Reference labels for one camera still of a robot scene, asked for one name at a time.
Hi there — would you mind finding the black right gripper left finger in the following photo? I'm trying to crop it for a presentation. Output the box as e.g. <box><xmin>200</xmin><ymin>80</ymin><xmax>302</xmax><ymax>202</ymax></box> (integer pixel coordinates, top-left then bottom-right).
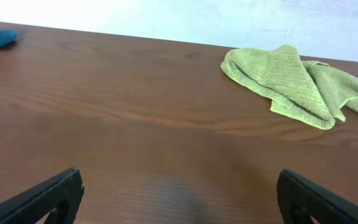
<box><xmin>0</xmin><ymin>167</ymin><xmax>85</xmax><ymax>224</ymax></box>

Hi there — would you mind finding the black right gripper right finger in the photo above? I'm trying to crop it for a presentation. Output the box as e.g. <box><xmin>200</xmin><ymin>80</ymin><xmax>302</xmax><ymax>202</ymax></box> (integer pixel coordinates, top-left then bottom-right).
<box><xmin>277</xmin><ymin>169</ymin><xmax>358</xmax><ymax>224</ymax></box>

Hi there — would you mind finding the light green cloth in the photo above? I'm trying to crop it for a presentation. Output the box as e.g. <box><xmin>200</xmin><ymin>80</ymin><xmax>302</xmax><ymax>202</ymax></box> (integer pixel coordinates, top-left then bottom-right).
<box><xmin>221</xmin><ymin>45</ymin><xmax>335</xmax><ymax>130</ymax></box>

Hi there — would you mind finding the crumpled green cloth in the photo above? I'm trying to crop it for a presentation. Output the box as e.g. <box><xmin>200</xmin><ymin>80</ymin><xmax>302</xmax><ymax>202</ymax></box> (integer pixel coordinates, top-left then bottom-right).
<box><xmin>302</xmin><ymin>61</ymin><xmax>358</xmax><ymax>129</ymax></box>

